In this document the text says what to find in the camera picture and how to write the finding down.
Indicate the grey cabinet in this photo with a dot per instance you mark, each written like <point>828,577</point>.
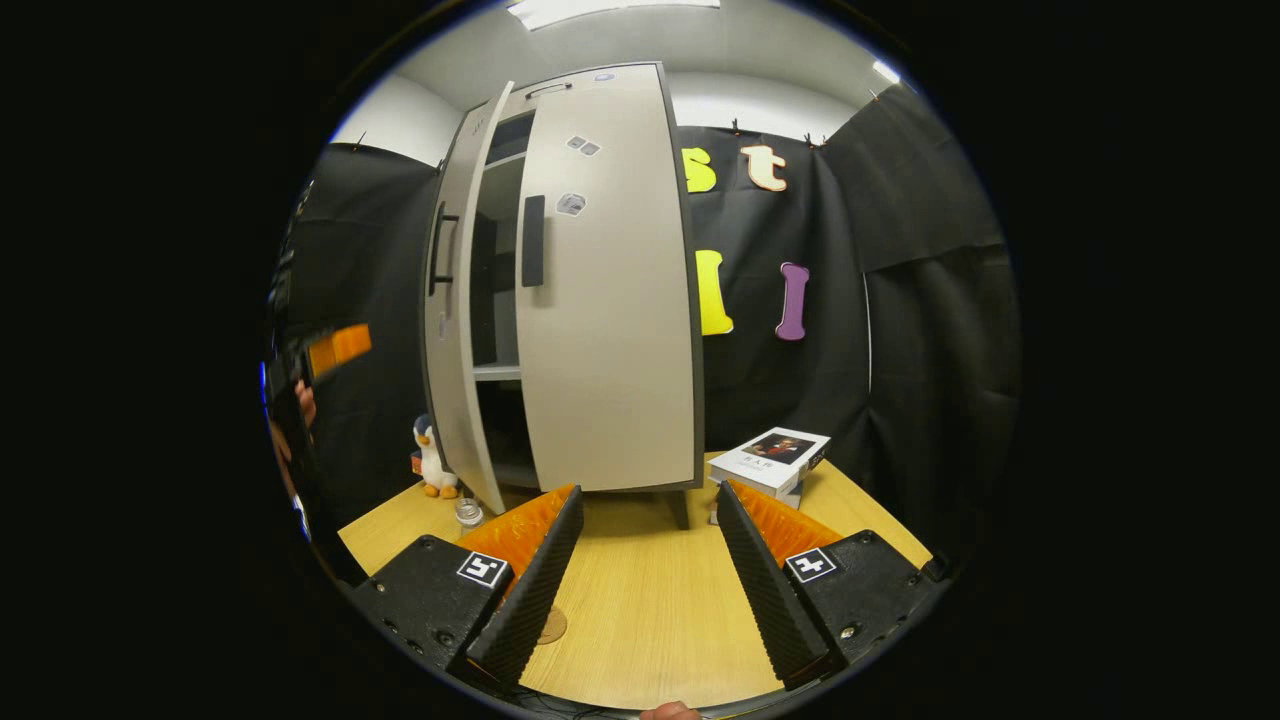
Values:
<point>497,372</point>

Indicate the green label clear bottle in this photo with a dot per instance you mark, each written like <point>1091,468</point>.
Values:
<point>469,513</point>

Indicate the black backdrop cloth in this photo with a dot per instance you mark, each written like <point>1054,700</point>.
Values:
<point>900,350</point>

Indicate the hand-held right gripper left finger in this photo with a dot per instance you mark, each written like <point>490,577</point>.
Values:
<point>540,590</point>

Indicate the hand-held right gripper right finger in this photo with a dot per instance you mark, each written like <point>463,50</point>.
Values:
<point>765,590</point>

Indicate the round cork coaster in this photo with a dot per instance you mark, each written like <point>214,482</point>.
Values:
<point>555,628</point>

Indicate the penguin plush toy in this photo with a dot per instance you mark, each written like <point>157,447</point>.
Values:
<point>432,465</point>

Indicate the ceiling light panel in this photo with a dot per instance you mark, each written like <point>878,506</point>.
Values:
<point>610,10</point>
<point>886,72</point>

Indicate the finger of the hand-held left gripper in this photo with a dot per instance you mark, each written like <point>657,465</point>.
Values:
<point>340,350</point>

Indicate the white box with portrait print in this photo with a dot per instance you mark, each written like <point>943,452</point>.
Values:
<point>765,462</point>

